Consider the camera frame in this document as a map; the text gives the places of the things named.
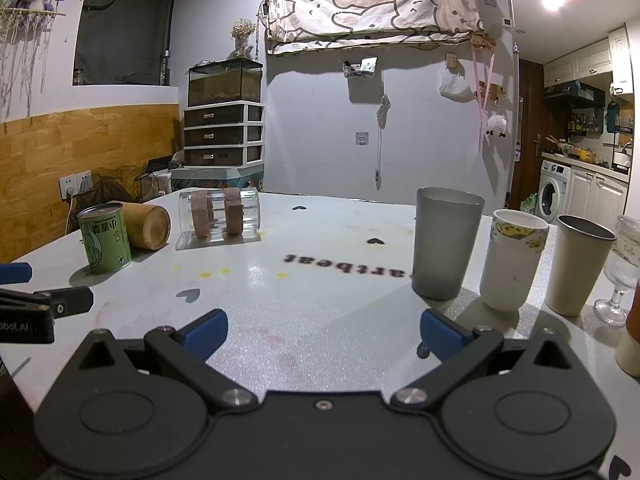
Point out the glass aquarium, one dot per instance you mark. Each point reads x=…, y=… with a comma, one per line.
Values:
x=225, y=82

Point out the printed cloth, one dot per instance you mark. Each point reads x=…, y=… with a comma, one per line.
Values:
x=370, y=7

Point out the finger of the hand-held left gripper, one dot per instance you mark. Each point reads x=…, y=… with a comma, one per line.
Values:
x=15, y=273
x=67, y=301

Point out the grey plastic cup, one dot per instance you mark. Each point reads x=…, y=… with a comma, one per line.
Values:
x=445, y=245

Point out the dark window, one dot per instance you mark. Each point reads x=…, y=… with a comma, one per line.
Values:
x=122, y=25

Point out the white washing machine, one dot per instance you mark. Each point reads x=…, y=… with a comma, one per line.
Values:
x=552, y=192

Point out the white wall switch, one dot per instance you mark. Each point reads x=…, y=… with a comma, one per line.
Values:
x=361, y=138

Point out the white drawer unit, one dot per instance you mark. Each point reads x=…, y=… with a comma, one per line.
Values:
x=222, y=134

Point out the green bag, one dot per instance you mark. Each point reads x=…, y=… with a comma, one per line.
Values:
x=530, y=205

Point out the wooden hook rack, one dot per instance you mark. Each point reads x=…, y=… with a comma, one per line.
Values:
x=492, y=90

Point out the black mesh net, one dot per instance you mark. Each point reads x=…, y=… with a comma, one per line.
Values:
x=112, y=190

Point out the black range hood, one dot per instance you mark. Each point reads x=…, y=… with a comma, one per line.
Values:
x=575, y=95

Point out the brown wooden door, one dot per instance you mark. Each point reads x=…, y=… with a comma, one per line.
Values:
x=527, y=125

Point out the white wall socket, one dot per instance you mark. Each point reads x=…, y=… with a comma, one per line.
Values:
x=75, y=183

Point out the white upper kitchen cabinets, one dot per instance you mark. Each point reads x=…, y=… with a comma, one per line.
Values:
x=585, y=60

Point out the dried flower vase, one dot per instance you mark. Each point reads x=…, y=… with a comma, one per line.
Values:
x=243, y=35

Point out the clear glass goblet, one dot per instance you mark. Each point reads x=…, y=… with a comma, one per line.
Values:
x=622, y=265

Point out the white lower kitchen cabinet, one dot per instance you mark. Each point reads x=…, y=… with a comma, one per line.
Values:
x=597, y=200

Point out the white printed cup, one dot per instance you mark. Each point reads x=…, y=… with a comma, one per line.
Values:
x=510, y=270

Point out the bamboo cup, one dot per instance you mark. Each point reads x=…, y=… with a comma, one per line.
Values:
x=147, y=225

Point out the green tin can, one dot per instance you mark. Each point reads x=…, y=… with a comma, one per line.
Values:
x=104, y=240

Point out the spice rack with bottles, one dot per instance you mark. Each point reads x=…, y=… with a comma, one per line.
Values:
x=585, y=124

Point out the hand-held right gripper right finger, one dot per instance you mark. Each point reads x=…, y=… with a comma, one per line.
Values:
x=441, y=337

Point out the orange and cream bottle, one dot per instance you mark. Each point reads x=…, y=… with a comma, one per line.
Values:
x=631, y=350

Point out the clear glass cup cork bands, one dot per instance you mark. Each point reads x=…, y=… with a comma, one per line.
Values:
x=220, y=217

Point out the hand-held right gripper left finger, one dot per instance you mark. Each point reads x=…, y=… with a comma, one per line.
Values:
x=204, y=336

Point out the beige metal cup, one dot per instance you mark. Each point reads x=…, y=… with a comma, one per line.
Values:
x=575, y=275

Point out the small clear wall shelf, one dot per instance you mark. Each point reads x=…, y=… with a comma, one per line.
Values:
x=360, y=67

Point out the white sheep plush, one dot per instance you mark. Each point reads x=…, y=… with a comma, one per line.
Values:
x=496, y=126

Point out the white macrame wall hanging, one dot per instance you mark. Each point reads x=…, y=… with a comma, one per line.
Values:
x=20, y=40

